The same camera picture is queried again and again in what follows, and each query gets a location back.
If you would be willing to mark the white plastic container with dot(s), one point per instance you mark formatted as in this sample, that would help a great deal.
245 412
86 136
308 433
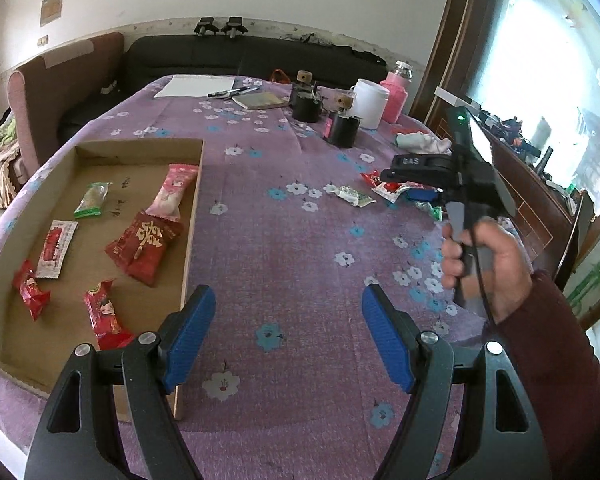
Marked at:
371 105

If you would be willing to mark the pile of dark gadgets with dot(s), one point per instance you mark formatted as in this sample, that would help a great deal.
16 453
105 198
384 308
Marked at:
525 145

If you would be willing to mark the white cloth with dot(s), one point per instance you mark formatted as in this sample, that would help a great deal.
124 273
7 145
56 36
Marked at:
422 142

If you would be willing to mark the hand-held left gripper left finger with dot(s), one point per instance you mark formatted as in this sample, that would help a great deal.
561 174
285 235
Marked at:
187 340

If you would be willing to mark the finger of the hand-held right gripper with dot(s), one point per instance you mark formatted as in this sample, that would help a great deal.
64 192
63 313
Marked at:
421 194
410 177

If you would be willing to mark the large white red snack packet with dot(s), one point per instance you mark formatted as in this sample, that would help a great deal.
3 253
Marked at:
55 247

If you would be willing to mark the cardboard tray box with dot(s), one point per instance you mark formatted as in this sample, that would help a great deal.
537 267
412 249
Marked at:
91 260

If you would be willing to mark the small wall plaque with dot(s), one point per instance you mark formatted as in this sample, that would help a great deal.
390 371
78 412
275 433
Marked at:
51 8

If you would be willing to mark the bamboo print panel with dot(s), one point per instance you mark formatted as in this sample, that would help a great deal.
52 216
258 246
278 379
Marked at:
592 280

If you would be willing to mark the pale green snack packet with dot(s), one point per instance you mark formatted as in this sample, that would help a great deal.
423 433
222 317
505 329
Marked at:
352 195

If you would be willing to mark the small white red snack packet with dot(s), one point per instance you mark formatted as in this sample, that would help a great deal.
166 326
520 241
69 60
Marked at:
392 191

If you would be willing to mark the brown armchair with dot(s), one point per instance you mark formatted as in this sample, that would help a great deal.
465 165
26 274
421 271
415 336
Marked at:
55 90

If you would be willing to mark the wall socket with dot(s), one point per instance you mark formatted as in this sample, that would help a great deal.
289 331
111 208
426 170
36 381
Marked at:
42 40

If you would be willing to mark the person's right hand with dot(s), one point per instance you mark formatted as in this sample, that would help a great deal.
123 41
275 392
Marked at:
505 270

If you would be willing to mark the purple floral tablecloth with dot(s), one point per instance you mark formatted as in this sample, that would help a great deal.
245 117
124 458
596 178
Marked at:
290 260

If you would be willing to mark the patterned blanket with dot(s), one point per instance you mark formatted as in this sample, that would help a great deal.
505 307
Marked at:
0 160

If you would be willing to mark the dark red foil snack packet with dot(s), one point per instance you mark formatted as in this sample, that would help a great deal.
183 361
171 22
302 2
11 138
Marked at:
142 247

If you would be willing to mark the black canister wooden cap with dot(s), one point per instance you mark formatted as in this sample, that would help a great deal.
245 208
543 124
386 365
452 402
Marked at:
306 107
344 130

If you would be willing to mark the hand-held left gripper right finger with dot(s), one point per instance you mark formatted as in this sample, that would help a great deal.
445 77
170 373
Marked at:
387 340

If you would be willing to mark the white paper sheet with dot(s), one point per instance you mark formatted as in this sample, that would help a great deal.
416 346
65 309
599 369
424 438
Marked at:
195 86

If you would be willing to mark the black sofa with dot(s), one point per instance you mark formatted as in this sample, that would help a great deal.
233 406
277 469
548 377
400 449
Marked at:
190 57

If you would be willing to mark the small red candy packet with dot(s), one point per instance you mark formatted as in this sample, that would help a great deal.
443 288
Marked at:
30 292

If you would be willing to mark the small pinkish red snack packet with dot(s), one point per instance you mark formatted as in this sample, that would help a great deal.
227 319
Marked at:
372 178

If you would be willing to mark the wooden side cabinet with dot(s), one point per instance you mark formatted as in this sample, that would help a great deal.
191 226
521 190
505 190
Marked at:
535 210

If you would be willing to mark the window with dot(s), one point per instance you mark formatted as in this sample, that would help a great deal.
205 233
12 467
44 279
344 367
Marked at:
540 35

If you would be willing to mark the pink cartoon snack packet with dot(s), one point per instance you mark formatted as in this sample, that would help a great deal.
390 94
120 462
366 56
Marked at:
172 187

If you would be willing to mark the brown notebook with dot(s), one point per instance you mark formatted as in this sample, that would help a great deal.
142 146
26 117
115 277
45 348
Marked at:
260 101

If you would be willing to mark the black device on stand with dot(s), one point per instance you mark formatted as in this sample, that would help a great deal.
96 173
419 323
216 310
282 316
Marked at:
205 27
234 27

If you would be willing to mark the clear green-edged cookie packet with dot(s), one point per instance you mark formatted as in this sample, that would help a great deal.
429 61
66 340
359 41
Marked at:
92 200

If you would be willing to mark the black pen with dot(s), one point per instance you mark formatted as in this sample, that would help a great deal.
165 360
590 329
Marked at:
247 88
227 93

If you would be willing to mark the red cartoon girl snack packet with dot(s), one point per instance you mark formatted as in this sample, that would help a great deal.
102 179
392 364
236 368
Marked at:
105 317

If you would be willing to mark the green candy packet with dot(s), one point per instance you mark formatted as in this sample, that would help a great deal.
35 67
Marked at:
432 210

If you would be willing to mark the pink sleeved bottle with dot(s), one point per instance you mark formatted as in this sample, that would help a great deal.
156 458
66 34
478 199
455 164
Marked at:
395 97

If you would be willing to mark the person's right forearm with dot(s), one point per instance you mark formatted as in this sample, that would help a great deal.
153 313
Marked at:
570 360

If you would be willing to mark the white flat box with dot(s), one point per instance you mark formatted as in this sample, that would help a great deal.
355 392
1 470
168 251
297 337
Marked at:
457 97

